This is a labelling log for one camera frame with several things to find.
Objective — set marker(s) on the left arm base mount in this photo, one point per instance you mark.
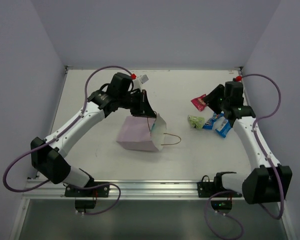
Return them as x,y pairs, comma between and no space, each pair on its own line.
87,199

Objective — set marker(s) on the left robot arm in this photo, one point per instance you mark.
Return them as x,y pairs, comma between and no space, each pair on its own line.
48,155

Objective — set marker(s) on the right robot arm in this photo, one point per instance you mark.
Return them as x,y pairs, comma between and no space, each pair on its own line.
269,180

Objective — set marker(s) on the teal Fox's candy bag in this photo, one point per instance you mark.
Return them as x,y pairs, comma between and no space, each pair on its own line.
153,127

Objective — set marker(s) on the green snack packet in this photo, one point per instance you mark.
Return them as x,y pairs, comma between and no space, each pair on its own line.
196,121

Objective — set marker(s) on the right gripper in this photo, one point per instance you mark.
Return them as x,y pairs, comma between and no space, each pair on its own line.
213,98

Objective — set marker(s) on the pink paper bag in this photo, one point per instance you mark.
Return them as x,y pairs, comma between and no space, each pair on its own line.
135,134

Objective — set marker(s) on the red pink snack packet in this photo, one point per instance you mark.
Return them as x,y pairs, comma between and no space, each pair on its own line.
199,103

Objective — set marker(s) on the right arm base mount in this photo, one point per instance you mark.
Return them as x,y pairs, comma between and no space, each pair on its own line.
206,188

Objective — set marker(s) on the aluminium table rail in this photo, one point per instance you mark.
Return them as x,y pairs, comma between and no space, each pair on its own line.
128,190

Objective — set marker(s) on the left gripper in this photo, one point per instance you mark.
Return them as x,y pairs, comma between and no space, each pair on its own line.
142,104

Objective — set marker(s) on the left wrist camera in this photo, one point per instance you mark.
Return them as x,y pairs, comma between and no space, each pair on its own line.
140,81

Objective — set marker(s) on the blue M&M snack packet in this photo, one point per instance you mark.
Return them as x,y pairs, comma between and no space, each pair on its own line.
210,123

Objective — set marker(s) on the blue cookie snack packet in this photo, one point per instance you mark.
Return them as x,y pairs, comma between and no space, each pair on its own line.
223,129

